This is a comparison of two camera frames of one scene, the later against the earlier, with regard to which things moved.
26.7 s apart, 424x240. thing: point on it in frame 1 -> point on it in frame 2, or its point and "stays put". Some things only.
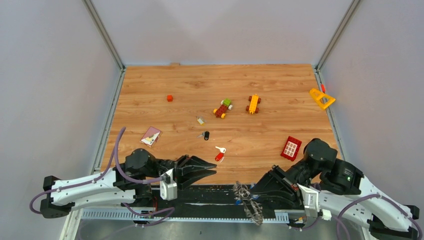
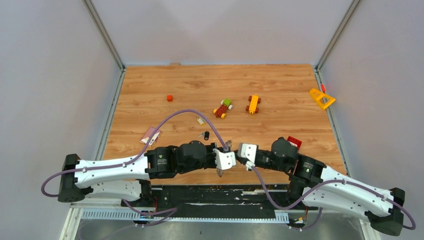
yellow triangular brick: (317, 95) stays put
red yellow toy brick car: (225, 104) stays put
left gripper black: (196, 163) -> (210, 147)
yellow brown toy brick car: (254, 100) stays put
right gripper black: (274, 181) -> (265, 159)
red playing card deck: (150, 136) stays put
